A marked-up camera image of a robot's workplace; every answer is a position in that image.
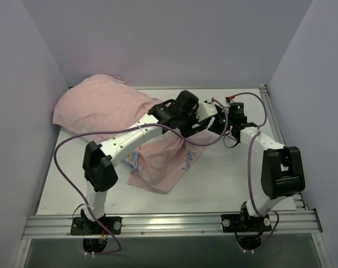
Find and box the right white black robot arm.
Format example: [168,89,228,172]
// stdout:
[209,102,305,231]

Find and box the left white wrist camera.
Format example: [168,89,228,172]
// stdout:
[196,102,218,122]

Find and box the pink blue pillowcase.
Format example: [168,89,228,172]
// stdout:
[52,74,211,194]

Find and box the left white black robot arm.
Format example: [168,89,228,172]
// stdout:
[83,90,217,234]

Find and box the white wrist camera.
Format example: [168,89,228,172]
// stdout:
[225,97,234,108]
[196,102,218,122]

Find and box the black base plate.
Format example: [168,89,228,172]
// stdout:
[220,213,272,233]
[70,215,122,235]

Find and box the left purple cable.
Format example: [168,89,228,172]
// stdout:
[54,97,230,253]

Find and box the aluminium right side rail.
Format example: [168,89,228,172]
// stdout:
[253,89,305,213]

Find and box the aluminium rail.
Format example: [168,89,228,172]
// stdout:
[253,89,305,213]
[14,209,331,267]

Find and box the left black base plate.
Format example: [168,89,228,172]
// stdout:
[70,215,122,235]

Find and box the short black cable loop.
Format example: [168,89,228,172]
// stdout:
[223,131,242,149]

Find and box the aluminium front rail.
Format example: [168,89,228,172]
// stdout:
[14,209,331,267]

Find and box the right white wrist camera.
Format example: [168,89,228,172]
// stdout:
[225,97,234,108]

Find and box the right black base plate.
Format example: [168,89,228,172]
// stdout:
[220,213,272,233]

